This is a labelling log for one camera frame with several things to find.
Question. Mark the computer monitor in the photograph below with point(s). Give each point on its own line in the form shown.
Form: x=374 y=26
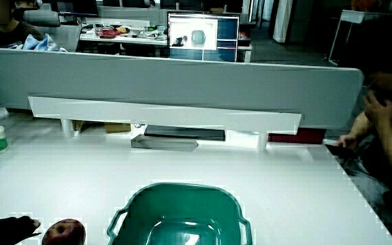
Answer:
x=226 y=37

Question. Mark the gray flat wedge stand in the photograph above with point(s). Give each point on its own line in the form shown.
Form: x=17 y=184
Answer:
x=163 y=143

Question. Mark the gray office chair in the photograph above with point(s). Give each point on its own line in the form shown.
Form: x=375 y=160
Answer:
x=43 y=18

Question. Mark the green plastic basin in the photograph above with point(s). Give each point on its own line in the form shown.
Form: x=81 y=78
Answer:
x=182 y=217

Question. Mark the cluttered white background table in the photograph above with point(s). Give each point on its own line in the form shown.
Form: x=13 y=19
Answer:
x=128 y=39

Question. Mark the white pillar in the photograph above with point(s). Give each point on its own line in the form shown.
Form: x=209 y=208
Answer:
x=282 y=20

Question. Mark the person's right hand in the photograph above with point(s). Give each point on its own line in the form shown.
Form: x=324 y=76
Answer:
x=2 y=231

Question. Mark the brown cardboard box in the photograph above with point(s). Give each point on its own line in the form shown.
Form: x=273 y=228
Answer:
x=117 y=127

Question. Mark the black flat keyboard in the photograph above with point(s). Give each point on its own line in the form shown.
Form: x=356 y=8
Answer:
x=185 y=132

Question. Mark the gray desk partition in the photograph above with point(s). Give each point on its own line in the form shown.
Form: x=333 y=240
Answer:
x=168 y=81

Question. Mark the red apple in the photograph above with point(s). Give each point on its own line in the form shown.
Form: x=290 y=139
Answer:
x=65 y=233

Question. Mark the white side table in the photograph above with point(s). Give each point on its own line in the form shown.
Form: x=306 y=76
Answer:
x=352 y=17

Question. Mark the light blue cloth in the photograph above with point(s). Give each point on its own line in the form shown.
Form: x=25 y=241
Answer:
x=41 y=44

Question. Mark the dark red flat box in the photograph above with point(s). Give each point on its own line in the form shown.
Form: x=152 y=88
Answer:
x=301 y=136

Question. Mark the white desk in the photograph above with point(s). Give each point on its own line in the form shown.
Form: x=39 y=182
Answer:
x=284 y=190

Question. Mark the white desktop shelf riser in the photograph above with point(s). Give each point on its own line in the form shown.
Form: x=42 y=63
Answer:
x=168 y=115

